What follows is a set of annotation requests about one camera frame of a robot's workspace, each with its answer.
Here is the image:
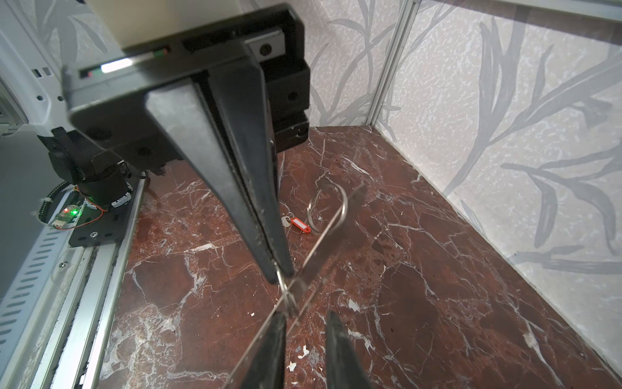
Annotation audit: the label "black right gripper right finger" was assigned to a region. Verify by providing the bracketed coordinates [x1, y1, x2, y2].
[326, 311, 372, 388]

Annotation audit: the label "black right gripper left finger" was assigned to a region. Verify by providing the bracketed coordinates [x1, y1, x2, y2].
[235, 312, 287, 388]

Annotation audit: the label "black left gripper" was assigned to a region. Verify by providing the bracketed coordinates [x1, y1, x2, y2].
[63, 4, 310, 285]

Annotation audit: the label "key with red tag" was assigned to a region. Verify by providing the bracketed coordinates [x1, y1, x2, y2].
[281, 212, 312, 234]

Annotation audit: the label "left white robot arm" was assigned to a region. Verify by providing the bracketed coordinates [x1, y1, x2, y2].
[1, 1, 310, 284]

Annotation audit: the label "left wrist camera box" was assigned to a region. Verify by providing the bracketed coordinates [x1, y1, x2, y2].
[86, 0, 242, 49]

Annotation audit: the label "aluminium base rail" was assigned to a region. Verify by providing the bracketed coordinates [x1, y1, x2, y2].
[1, 179, 146, 388]

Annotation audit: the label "white slotted cable duct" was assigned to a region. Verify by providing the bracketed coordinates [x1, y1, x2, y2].
[1, 227, 71, 369]

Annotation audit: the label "aluminium frame profiles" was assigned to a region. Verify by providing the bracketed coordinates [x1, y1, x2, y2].
[365, 0, 621, 126]

